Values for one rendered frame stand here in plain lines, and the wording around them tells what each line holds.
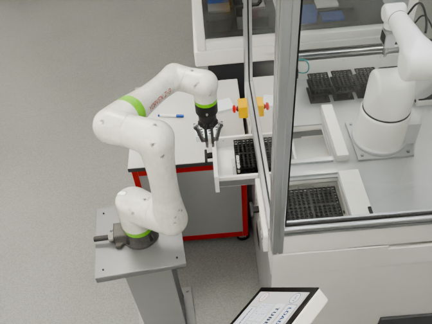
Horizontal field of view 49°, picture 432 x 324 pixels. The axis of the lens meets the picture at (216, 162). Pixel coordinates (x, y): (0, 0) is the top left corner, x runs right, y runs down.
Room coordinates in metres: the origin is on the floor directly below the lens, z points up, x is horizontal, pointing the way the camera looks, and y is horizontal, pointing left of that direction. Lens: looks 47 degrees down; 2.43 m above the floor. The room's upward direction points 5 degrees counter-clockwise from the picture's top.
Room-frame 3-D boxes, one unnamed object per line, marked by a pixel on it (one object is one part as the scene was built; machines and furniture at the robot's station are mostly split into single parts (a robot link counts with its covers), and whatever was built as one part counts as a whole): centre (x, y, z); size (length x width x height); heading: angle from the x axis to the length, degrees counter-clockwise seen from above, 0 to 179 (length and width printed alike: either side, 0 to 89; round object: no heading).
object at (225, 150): (1.45, -0.21, 0.86); 0.40 x 0.26 x 0.06; 89
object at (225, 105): (1.93, -0.05, 0.77); 0.13 x 0.09 x 0.02; 102
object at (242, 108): (1.78, -0.15, 0.88); 0.07 x 0.05 x 0.07; 179
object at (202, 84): (1.49, 0.02, 1.26); 0.13 x 0.11 x 0.14; 62
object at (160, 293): (1.15, 0.34, 0.38); 0.30 x 0.30 x 0.76; 5
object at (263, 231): (1.13, -0.16, 0.87); 0.29 x 0.02 x 0.11; 179
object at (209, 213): (1.86, 0.13, 0.38); 0.62 x 0.58 x 0.76; 179
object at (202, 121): (1.48, 0.02, 1.09); 0.08 x 0.07 x 0.09; 89
